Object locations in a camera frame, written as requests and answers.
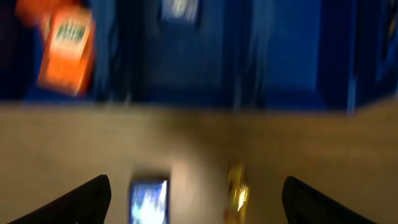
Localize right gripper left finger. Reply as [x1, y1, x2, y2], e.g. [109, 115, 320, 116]
[8, 174, 112, 224]

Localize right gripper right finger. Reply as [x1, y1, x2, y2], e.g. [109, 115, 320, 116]
[281, 175, 377, 224]

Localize blue candy pack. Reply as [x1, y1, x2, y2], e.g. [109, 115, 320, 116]
[158, 0, 203, 26]
[129, 177, 170, 224]

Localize gold candy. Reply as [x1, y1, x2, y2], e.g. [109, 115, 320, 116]
[224, 164, 250, 224]

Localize orange candy box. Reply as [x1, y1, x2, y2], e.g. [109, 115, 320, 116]
[14, 0, 78, 27]
[36, 5, 96, 97]

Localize blue tray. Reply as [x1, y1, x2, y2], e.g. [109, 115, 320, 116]
[0, 0, 398, 116]

